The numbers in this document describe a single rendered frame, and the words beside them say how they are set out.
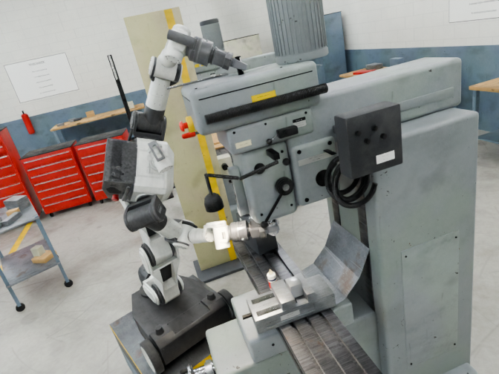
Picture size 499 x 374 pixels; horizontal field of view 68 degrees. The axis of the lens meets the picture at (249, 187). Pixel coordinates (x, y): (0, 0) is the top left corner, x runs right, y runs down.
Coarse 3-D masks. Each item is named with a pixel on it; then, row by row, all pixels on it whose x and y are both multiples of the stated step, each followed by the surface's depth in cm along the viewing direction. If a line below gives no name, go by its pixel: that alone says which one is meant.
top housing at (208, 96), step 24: (264, 72) 128; (288, 72) 129; (312, 72) 132; (192, 96) 123; (216, 96) 124; (240, 96) 127; (264, 96) 129; (312, 96) 134; (192, 120) 135; (240, 120) 129
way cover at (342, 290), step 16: (336, 224) 187; (336, 240) 185; (352, 240) 174; (320, 256) 193; (336, 256) 183; (352, 256) 172; (304, 272) 193; (336, 272) 178; (352, 272) 170; (336, 288) 174; (352, 288) 166; (336, 304) 166
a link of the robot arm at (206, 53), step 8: (208, 40) 132; (200, 48) 130; (208, 48) 130; (216, 48) 132; (200, 56) 131; (208, 56) 131; (216, 56) 131; (224, 56) 131; (200, 64) 134; (216, 64) 132; (224, 64) 130
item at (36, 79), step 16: (464, 0) 514; (480, 0) 491; (496, 0) 472; (464, 16) 522; (480, 16) 498; (496, 16) 478; (16, 64) 872; (32, 64) 881; (48, 64) 891; (64, 64) 900; (16, 80) 883; (32, 80) 892; (48, 80) 902; (64, 80) 911; (32, 96) 903
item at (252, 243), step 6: (240, 216) 210; (246, 216) 208; (246, 240) 215; (252, 240) 204; (258, 240) 200; (264, 240) 202; (270, 240) 204; (276, 240) 206; (252, 246) 208; (258, 246) 201; (264, 246) 203; (270, 246) 205; (276, 246) 207; (258, 252) 203; (264, 252) 204
